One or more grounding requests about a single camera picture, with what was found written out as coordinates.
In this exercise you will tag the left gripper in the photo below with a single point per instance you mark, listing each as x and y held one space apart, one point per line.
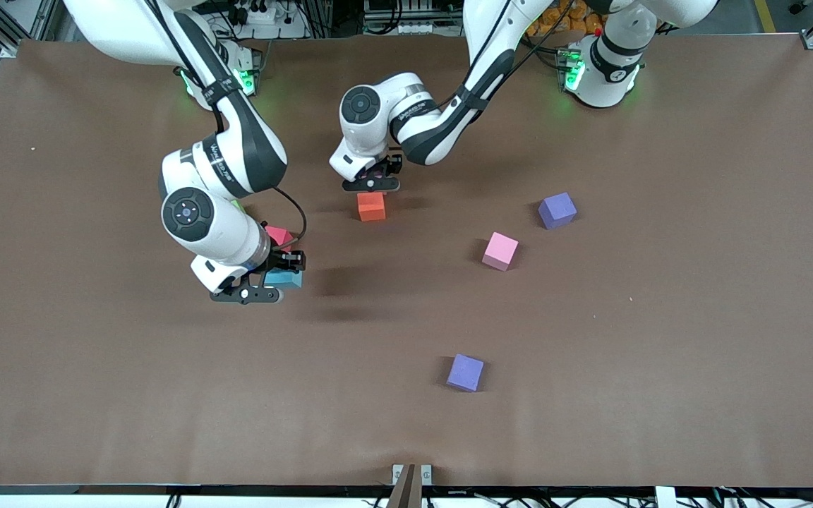
390 166

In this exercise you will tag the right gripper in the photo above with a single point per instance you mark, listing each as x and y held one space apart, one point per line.
284 261

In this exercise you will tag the pink foam cube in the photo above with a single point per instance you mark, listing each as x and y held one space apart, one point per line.
500 250
376 173

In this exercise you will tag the blue foam cube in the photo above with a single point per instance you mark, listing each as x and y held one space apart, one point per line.
286 280

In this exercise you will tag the red foam cube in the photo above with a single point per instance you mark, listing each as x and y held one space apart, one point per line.
278 236

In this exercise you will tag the orange foam cube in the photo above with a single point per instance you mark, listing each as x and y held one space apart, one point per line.
371 208

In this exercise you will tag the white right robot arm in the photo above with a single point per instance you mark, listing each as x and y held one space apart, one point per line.
233 236

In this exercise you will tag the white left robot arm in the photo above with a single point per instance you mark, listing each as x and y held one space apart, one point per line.
491 35

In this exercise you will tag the metal equipment rack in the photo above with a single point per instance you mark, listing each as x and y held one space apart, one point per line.
413 21

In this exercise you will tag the purple foam cube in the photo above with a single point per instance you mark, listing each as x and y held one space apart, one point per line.
465 370
556 209

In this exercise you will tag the white power strip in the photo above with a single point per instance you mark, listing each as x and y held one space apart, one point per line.
262 13

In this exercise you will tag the brown table cover sheet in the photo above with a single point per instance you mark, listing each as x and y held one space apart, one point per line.
96 388

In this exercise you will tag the pile of orange packets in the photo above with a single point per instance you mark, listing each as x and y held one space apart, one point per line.
576 21

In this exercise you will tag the white label tag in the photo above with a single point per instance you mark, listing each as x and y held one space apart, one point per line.
665 497

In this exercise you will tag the white metal table bracket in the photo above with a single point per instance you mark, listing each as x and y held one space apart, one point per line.
397 473

